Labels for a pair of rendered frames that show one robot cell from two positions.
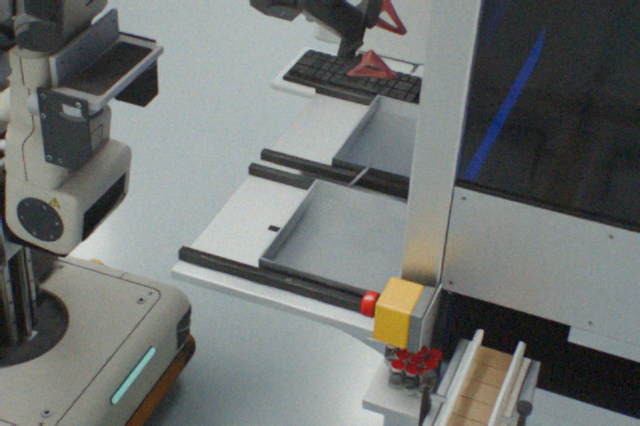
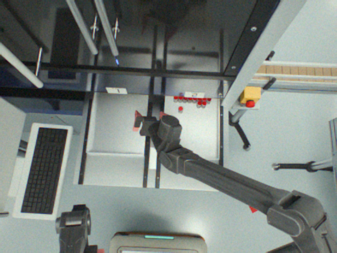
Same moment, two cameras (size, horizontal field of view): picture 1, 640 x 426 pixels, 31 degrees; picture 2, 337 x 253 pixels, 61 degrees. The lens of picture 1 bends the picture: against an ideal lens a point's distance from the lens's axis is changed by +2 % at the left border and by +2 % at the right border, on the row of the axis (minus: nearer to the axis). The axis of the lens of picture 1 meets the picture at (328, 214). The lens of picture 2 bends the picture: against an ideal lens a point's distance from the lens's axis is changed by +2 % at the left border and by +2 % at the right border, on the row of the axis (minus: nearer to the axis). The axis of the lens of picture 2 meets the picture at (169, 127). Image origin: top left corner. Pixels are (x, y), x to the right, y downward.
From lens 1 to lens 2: 1.79 m
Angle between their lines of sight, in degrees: 60
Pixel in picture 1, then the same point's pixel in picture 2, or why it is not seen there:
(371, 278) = (203, 121)
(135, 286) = not seen: outside the picture
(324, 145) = (125, 165)
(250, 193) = (171, 182)
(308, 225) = not seen: hidden behind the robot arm
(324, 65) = (37, 196)
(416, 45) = (11, 155)
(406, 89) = (50, 151)
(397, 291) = (251, 93)
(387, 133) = (106, 143)
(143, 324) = (138, 244)
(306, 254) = (200, 147)
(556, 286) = not seen: hidden behind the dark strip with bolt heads
